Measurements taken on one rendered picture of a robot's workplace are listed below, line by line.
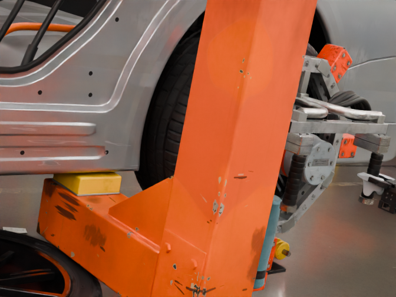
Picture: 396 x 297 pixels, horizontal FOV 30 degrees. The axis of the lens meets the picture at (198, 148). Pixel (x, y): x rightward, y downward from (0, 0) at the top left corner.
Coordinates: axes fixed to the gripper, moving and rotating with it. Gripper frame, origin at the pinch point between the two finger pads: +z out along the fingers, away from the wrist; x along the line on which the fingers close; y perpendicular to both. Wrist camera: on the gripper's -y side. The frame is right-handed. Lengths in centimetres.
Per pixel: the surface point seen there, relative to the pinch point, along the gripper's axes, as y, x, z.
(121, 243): 19, -76, 11
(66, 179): 12, -75, 40
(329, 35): -35.3, 10.9, 33.4
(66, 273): 33, -79, 26
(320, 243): 83, 145, 114
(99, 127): -4, -72, 33
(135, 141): 0, -59, 33
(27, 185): 83, 24, 227
